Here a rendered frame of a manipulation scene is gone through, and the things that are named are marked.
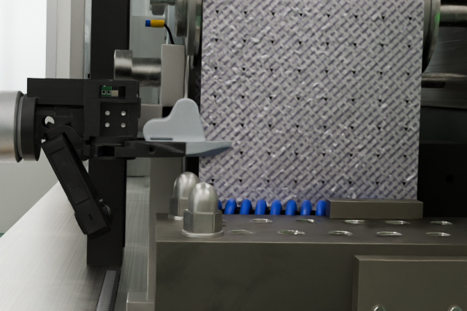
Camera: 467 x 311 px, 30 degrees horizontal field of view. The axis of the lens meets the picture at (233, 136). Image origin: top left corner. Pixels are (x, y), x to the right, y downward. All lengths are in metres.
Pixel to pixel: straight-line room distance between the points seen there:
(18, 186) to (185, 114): 5.72
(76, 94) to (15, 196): 5.71
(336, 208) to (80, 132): 0.27
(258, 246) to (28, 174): 5.87
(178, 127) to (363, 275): 0.27
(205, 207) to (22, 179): 5.85
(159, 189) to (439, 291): 0.38
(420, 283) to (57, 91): 0.41
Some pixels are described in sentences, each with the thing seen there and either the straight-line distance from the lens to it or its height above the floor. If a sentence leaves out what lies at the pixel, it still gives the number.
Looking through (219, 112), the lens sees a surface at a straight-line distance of 0.91.
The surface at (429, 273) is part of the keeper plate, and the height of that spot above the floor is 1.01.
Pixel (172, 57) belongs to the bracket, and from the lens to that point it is 0.98.
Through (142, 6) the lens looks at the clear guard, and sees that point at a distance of 1.95.
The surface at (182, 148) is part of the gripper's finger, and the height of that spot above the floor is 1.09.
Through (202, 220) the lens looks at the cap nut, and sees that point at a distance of 0.74.
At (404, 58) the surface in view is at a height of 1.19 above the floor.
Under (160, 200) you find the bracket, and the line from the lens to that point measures 0.99.
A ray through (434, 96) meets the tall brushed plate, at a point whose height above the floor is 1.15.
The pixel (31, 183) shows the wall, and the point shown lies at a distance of 6.57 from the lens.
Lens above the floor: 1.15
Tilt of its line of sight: 3 degrees down
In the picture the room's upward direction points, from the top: 2 degrees clockwise
